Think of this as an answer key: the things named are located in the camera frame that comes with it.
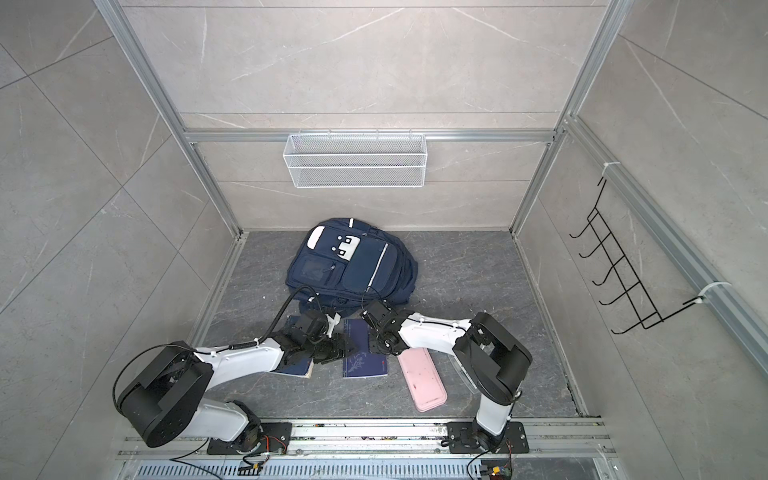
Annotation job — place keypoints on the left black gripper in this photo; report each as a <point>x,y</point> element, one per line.
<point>339,352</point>

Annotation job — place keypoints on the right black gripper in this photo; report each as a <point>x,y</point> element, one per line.
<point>372,343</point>

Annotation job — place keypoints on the blue book yellow label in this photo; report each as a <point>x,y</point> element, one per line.
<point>297,367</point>
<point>362,363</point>

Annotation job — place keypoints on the navy blue student backpack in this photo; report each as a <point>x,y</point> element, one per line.
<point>346,263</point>

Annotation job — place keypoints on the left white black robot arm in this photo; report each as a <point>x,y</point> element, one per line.
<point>167,399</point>

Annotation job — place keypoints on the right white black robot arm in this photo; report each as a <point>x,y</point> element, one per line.
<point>491,357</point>

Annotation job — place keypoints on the pink pencil case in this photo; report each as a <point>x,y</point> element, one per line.
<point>423,381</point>

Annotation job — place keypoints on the clear plastic ruler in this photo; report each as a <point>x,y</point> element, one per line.
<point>463,375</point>

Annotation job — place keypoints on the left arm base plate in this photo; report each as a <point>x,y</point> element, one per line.
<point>272,437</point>

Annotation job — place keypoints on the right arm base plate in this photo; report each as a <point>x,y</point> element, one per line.
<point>470,438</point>

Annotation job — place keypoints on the white wire mesh basket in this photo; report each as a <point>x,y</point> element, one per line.
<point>360,160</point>

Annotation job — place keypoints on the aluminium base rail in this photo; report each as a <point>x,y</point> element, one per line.
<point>416,448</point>

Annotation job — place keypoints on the black wire hook rack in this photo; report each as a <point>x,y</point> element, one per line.
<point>620,268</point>

